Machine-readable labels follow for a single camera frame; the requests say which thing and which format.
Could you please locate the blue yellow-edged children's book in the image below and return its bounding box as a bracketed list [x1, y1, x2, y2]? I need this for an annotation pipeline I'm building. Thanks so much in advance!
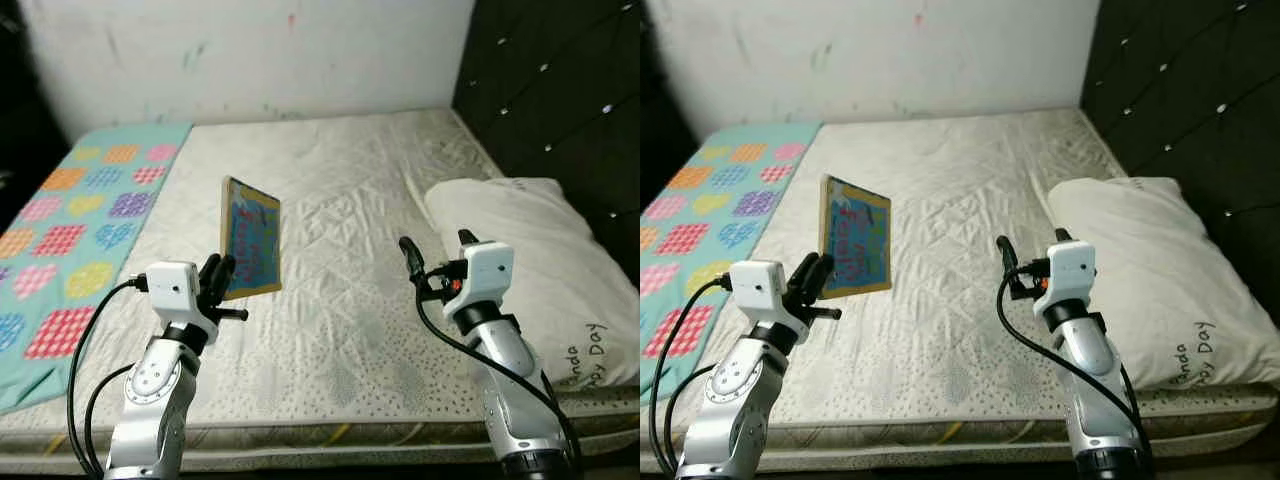
[818, 174, 893, 299]
[220, 176, 283, 301]

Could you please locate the white pillow with grey lettering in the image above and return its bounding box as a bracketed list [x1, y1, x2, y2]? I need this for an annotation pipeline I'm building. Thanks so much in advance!
[1045, 177, 1280, 391]
[423, 177, 641, 391]

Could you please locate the beige quilted mattress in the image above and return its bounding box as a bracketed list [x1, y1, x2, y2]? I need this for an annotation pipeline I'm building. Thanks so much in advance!
[0, 108, 641, 446]
[640, 108, 1280, 441]

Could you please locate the teal blanket with colourful shapes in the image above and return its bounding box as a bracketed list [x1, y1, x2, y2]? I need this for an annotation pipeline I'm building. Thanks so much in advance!
[0, 122, 193, 413]
[640, 122, 823, 396]

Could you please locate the grey bed base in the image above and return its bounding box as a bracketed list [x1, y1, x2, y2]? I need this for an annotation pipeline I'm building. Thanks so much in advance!
[0, 430, 641, 476]
[640, 428, 1280, 473]

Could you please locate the black tufted headboard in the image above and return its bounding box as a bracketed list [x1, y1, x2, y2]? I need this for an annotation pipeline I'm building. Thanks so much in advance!
[452, 0, 641, 291]
[1080, 0, 1280, 281]

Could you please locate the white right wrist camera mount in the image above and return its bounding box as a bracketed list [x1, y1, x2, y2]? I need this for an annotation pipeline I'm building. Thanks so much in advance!
[1045, 240, 1098, 306]
[462, 242, 515, 311]

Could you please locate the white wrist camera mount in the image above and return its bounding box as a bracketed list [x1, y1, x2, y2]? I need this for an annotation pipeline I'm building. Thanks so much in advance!
[730, 260, 791, 323]
[1045, 240, 1098, 306]
[143, 262, 201, 326]
[462, 242, 515, 311]

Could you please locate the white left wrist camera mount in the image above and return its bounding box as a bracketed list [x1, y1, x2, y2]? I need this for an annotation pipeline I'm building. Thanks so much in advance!
[730, 260, 791, 323]
[143, 262, 201, 326]

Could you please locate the black left wrist camera cable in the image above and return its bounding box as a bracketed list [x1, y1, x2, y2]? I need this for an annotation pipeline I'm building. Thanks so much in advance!
[67, 278, 149, 471]
[648, 278, 736, 476]

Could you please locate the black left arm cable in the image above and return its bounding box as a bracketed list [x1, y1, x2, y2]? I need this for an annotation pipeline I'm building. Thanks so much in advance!
[85, 362, 136, 471]
[665, 362, 721, 471]

